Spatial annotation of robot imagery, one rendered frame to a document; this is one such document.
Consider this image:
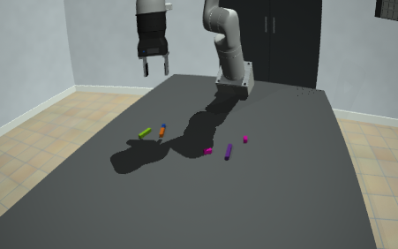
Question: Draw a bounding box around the lime green rod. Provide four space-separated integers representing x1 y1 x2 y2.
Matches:
139 128 151 139

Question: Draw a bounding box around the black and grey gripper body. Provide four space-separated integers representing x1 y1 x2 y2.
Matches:
135 0 172 57

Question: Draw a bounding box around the purple rod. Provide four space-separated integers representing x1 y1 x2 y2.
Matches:
225 144 232 160

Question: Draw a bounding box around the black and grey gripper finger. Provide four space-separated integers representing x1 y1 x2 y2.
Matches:
139 57 148 77
162 52 169 76

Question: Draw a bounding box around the orange rod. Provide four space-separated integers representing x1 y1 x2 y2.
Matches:
159 128 165 137

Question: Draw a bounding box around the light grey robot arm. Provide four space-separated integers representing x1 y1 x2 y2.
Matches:
203 0 245 81

